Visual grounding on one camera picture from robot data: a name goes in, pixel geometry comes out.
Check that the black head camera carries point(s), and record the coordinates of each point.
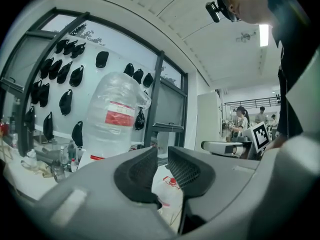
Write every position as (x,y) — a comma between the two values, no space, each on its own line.
(213,11)

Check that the black window frame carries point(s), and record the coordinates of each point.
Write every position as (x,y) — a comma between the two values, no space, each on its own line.
(152,101)

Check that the clear plastic bottle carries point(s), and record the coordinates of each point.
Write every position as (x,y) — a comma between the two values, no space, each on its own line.
(63,155)

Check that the person's black shirt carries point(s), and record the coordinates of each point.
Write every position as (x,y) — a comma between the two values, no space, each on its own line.
(292,46)

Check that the clear bottle with red label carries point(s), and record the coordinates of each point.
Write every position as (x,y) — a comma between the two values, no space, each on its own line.
(74,165)

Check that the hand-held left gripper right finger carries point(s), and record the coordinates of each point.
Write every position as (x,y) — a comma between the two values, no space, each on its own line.
(237,189)

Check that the small white bottle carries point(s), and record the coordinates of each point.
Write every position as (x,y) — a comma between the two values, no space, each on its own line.
(32,156)

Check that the large clear water jug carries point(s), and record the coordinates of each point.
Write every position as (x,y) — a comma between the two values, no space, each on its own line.
(115,104)

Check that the white window counter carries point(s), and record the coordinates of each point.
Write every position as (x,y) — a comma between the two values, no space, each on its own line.
(22,181)

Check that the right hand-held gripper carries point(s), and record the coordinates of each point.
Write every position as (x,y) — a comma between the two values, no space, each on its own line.
(260,136)

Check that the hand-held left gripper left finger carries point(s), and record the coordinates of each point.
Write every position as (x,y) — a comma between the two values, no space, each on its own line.
(100,204)

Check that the red box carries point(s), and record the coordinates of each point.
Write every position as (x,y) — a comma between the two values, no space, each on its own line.
(3,127)

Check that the ceiling light panel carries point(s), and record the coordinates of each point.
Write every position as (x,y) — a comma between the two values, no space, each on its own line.
(264,35)

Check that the person's head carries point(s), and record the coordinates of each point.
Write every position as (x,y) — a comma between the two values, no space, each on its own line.
(250,4)

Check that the person's right forearm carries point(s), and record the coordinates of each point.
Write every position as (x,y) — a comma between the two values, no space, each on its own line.
(277,142)

